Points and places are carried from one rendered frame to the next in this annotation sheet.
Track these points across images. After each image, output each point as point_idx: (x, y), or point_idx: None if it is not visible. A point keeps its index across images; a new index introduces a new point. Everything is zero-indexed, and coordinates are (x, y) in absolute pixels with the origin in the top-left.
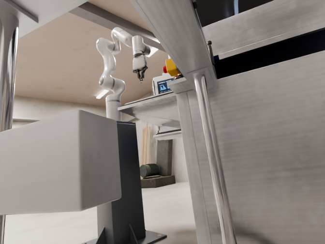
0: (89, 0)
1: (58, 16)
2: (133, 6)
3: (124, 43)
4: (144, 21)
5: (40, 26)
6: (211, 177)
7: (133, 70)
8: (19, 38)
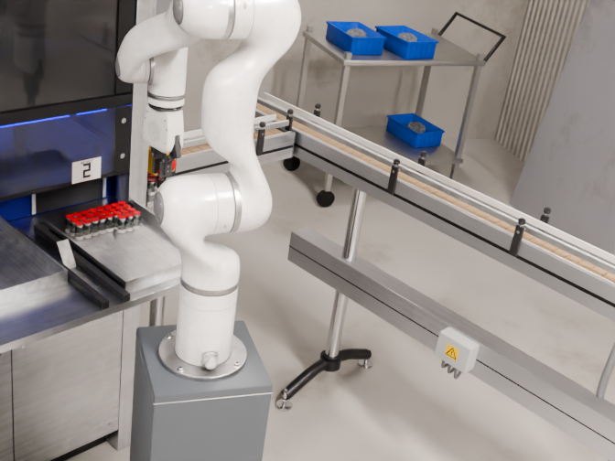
0: (310, 164)
1: (329, 174)
2: (282, 159)
3: (199, 37)
4: (270, 162)
5: (343, 181)
6: (164, 299)
7: (179, 153)
8: (361, 190)
